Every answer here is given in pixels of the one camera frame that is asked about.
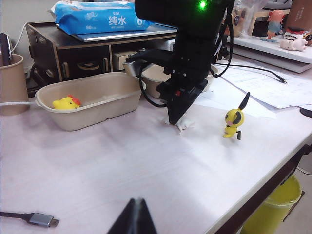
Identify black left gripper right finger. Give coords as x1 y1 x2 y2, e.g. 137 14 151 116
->
136 197 158 234

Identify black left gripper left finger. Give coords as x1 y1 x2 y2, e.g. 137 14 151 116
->
106 197 137 234

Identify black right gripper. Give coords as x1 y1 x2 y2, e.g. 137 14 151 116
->
155 65 213 125

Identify white cat doll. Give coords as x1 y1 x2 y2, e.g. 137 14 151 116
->
163 117 196 134

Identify yellow black-eared mouse doll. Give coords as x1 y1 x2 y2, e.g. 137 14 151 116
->
222 92 251 141

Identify yellow rubber duck doll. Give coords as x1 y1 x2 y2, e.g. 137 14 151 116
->
52 94 82 111

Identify beige paper pulp box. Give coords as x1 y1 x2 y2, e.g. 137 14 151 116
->
122 61 221 99
34 71 147 132

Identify small beige box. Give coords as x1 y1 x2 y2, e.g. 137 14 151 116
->
112 50 138 72

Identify brown cardboard box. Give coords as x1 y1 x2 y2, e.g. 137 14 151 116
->
285 0 312 30

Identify white paper sheets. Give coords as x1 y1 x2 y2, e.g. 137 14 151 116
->
207 55 312 120

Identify silver laptop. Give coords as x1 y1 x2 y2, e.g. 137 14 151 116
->
71 24 179 43

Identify white display board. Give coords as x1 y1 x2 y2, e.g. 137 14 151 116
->
231 36 312 74

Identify black wooden desk shelf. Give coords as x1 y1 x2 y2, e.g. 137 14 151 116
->
25 22 179 98

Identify blue wet wipes pack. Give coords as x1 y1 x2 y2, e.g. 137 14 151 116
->
46 0 157 35

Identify pink-haired figurine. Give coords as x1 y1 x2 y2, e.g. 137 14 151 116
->
266 9 285 41

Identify yellow waste bin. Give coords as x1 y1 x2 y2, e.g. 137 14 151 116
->
239 174 303 234

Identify pale lying figurine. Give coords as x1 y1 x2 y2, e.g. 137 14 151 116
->
279 37 309 52

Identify beige paper cup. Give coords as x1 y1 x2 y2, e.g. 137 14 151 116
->
0 54 29 116

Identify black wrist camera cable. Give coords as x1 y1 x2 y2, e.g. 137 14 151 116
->
139 69 169 108

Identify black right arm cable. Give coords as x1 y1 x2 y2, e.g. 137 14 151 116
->
211 4 236 78

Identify black HDMI cable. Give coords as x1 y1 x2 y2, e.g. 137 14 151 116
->
0 211 60 229

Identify thin black cable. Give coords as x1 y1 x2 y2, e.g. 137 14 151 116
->
229 63 288 84

